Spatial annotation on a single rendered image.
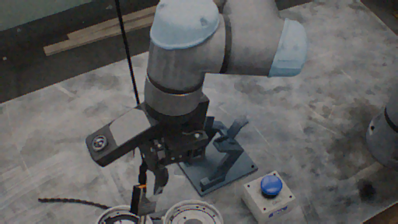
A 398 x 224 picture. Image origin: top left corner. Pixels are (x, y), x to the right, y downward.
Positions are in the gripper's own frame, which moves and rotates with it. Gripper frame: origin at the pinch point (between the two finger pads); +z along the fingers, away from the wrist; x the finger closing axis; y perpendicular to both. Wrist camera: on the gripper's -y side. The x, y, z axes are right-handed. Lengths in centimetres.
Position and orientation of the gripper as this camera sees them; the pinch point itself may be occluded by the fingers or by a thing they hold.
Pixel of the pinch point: (144, 189)
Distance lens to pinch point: 88.9
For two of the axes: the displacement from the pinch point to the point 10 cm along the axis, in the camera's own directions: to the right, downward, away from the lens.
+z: -1.6, 6.8, 7.1
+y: 8.8, -2.3, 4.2
